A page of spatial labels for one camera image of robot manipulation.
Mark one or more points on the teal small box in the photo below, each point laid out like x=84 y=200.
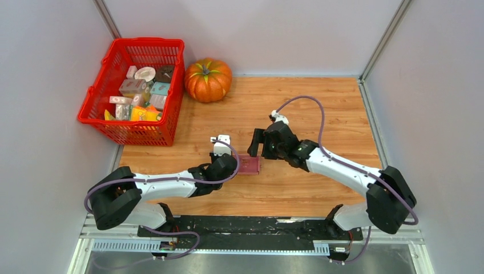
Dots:
x=160 y=88

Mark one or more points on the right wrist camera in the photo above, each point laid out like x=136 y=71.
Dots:
x=275 y=117

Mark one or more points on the pink white small box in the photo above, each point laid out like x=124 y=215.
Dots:
x=119 y=100

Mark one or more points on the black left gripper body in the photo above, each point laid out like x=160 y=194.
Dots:
x=213 y=158

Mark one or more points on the orange pumpkin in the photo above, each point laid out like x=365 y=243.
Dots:
x=208 y=80

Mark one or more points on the brown round item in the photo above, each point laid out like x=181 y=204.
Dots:
x=164 y=74

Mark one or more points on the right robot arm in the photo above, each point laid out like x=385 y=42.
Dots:
x=388 y=198

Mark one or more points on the grey pink carton box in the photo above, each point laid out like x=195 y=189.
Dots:
x=130 y=87

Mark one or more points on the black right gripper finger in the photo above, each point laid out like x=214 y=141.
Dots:
x=257 y=138
x=269 y=146

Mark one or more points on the yellow orange snack pack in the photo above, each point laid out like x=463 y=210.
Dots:
x=150 y=114

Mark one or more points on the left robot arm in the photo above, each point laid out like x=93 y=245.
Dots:
x=124 y=196

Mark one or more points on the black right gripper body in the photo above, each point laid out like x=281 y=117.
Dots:
x=282 y=152

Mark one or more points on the pale pink box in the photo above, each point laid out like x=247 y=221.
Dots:
x=157 y=101

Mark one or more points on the red plastic shopping basket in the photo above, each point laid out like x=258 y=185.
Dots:
x=139 y=52

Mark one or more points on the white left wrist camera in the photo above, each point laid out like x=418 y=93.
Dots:
x=221 y=145

